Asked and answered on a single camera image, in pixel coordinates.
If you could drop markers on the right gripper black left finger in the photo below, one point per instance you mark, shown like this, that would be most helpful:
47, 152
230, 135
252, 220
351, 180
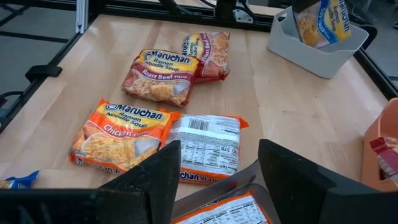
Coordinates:
93, 208

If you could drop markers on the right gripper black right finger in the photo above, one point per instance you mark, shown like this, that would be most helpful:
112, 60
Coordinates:
326, 202

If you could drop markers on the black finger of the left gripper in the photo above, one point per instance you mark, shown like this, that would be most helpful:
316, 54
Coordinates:
303, 4

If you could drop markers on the blue soy sauce ramen pack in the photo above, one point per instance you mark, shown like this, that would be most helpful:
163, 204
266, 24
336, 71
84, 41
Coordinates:
326, 25
21, 182

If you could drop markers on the red roast beef ramen pack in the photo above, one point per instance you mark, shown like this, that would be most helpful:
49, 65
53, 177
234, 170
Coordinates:
387, 155
161, 77
211, 56

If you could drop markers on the orange chicken ramen noodle pack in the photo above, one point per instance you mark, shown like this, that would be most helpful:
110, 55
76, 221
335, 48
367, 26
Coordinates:
224, 211
121, 137
208, 146

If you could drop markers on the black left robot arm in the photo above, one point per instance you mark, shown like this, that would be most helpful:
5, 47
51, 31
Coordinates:
225, 9

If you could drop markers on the light grey plastic bin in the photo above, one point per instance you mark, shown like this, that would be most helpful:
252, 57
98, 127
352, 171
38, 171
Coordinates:
311, 59

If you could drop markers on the orange plastic bin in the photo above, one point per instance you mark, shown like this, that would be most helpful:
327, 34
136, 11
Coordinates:
373, 130

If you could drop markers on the black table edge clamp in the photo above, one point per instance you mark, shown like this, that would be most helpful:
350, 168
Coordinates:
43, 71

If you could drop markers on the grey metal mounting bracket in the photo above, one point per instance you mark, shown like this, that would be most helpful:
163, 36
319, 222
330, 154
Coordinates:
244, 16

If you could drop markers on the silver aluminium extrusion post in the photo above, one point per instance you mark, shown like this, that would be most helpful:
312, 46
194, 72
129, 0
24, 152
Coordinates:
81, 15

